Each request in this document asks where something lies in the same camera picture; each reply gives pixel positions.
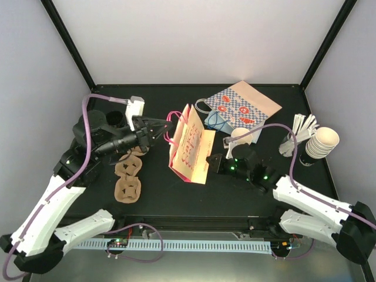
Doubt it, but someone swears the cream pink Cakes paper bag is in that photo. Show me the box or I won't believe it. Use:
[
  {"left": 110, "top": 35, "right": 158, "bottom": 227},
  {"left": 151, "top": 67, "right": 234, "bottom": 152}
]
[{"left": 165, "top": 104, "right": 216, "bottom": 184}]

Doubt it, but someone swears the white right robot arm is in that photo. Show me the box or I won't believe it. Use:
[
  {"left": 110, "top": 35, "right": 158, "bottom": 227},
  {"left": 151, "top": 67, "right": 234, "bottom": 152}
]
[{"left": 206, "top": 144, "right": 375, "bottom": 265}]

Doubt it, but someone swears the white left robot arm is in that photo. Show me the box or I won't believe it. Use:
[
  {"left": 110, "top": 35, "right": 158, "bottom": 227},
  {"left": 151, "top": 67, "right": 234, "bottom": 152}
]
[{"left": 1, "top": 110, "right": 172, "bottom": 274}]

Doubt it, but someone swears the light blue paper bag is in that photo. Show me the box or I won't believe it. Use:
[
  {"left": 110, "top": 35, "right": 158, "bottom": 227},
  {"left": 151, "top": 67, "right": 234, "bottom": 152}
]
[{"left": 204, "top": 110, "right": 233, "bottom": 135}]

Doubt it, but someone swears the blue checkered bakery paper bag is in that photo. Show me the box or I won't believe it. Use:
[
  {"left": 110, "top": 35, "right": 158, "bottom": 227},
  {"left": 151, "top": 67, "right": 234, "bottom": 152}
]
[{"left": 203, "top": 80, "right": 282, "bottom": 130}]

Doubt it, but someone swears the tall white paper cup stack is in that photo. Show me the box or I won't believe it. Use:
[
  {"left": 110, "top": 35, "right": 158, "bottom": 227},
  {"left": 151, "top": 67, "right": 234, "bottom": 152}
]
[{"left": 305, "top": 127, "right": 340, "bottom": 159}]

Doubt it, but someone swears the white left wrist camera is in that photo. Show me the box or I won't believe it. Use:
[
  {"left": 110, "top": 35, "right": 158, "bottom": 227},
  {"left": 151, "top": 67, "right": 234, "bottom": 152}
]
[{"left": 125, "top": 96, "right": 145, "bottom": 126}]

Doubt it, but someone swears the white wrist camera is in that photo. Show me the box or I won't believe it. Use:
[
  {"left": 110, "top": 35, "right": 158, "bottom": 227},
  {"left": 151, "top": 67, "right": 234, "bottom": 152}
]
[
  {"left": 223, "top": 138, "right": 233, "bottom": 149},
  {"left": 125, "top": 96, "right": 145, "bottom": 126}
]

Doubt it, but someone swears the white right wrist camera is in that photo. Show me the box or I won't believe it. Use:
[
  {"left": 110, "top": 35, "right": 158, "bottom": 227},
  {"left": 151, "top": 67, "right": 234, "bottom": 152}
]
[{"left": 223, "top": 138, "right": 233, "bottom": 149}]

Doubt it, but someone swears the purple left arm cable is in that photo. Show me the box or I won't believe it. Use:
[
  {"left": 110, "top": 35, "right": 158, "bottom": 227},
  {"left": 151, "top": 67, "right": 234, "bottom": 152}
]
[{"left": 2, "top": 93, "right": 127, "bottom": 280}]

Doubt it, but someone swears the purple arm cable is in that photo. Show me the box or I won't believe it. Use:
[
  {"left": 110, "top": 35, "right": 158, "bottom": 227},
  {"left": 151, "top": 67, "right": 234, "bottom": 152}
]
[
  {"left": 2, "top": 93, "right": 127, "bottom": 280},
  {"left": 234, "top": 123, "right": 376, "bottom": 224}
]

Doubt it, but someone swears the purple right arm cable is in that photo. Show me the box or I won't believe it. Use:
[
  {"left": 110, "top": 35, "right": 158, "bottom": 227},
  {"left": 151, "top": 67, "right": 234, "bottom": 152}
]
[{"left": 234, "top": 123, "right": 376, "bottom": 224}]

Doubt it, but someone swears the white slotted cable rail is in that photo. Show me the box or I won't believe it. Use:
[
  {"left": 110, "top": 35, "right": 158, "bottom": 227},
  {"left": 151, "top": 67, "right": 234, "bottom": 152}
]
[{"left": 75, "top": 238, "right": 293, "bottom": 254}]

